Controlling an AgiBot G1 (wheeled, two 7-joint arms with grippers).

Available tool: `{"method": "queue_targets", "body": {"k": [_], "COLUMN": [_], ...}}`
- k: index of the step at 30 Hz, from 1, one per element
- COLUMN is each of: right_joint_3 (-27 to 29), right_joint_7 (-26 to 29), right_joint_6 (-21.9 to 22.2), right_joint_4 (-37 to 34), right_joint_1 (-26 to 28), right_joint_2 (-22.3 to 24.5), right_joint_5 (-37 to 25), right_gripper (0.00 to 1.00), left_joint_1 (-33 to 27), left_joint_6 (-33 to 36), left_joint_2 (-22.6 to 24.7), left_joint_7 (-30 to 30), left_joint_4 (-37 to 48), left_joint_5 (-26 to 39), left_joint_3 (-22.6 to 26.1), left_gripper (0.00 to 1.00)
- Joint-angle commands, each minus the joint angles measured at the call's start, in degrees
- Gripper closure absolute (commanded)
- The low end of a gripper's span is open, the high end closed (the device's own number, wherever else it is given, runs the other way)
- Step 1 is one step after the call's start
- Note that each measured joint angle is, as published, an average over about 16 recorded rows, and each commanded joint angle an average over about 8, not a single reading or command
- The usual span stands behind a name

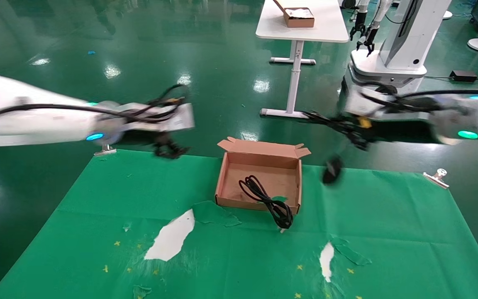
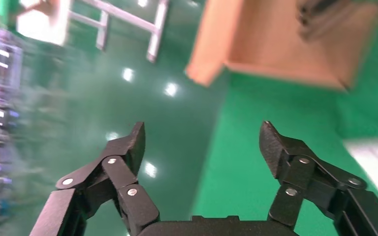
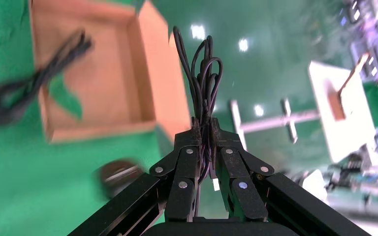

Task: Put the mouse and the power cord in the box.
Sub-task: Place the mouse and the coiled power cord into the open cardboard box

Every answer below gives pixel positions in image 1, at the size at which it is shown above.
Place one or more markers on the white wheeled background robot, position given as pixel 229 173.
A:
pixel 405 41

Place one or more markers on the metal table clamp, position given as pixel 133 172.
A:
pixel 105 149
pixel 437 177

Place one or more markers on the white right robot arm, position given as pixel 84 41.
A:
pixel 471 120

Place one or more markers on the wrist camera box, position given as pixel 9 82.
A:
pixel 367 104
pixel 181 118

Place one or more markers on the small filled cardboard box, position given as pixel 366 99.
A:
pixel 299 18

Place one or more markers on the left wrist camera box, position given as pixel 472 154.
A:
pixel 181 118

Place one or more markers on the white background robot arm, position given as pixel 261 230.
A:
pixel 378 20
pixel 361 16

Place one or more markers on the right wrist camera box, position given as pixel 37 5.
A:
pixel 367 104

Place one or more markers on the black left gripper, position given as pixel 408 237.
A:
pixel 139 137

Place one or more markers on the white standing table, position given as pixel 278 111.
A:
pixel 301 25

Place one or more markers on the open brown cardboard box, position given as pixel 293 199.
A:
pixel 272 160

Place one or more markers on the green table cloth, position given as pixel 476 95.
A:
pixel 388 216

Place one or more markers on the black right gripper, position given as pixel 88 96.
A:
pixel 401 133

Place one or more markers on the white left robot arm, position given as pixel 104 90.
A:
pixel 15 124

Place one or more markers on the green cloth scrap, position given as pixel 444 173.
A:
pixel 283 198

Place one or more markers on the black power adapter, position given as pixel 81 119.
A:
pixel 463 76

